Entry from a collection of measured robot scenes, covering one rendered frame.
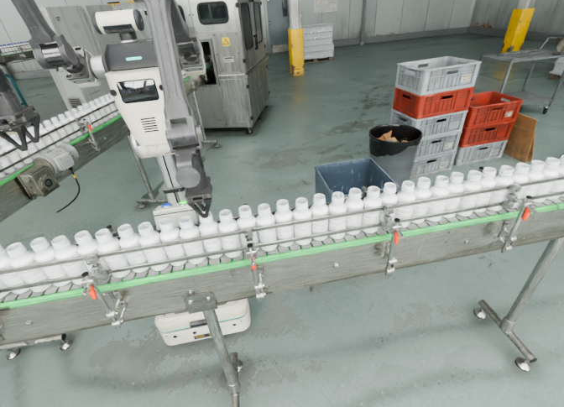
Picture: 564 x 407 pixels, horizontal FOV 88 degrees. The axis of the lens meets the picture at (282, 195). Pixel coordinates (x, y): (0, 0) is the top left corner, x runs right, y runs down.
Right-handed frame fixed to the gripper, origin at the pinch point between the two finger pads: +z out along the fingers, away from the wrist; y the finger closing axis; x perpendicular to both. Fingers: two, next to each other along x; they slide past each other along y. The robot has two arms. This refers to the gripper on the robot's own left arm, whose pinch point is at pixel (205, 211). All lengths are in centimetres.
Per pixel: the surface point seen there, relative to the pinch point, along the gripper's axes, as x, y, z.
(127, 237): 23.3, -1.4, 3.4
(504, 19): -1031, 1020, 58
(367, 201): -51, -1, 5
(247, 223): -11.8, -2.1, 5.2
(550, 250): -140, -1, 49
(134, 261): 23.8, -2.6, 12.1
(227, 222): -5.9, -2.2, 3.6
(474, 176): -88, -2, 2
